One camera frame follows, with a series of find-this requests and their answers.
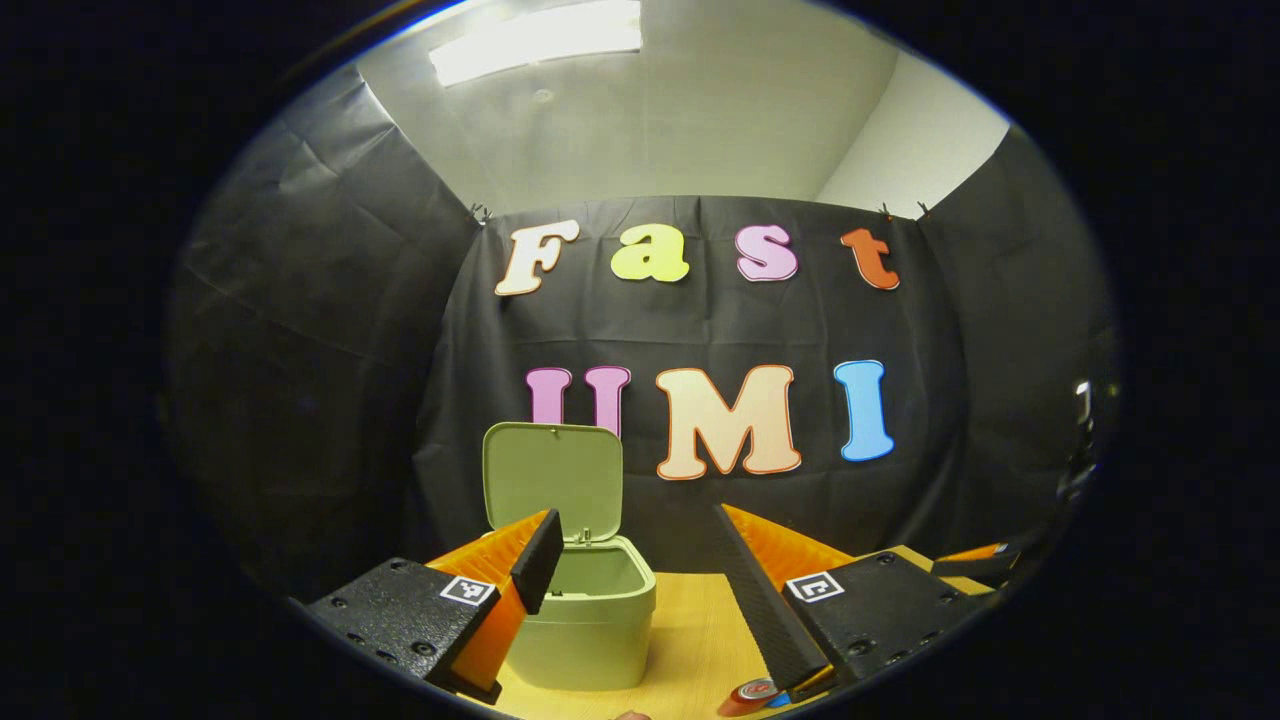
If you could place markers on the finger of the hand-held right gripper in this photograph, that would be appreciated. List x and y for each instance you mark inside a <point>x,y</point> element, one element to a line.
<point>985,568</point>

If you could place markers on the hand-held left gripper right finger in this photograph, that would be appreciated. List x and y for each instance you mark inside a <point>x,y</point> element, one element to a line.
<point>770,610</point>

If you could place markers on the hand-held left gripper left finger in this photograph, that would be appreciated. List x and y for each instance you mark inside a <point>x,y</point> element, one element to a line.
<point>538,560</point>

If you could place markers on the green desktop garbage bin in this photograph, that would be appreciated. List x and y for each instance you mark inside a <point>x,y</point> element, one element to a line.
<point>590,630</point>

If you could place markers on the blue paper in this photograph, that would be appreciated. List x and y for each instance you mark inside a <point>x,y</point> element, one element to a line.
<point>780,699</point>

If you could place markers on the red pop can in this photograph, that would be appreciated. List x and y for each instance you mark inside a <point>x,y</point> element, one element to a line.
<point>745,697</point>

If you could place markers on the wooden desktop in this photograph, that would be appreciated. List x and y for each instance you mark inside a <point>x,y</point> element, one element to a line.
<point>690,640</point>

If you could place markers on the black backdrop cloth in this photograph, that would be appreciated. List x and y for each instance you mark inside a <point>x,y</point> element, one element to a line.
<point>330,350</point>

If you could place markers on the rectangular ceiling light panel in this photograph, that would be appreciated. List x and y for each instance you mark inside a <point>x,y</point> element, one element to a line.
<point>540,40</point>

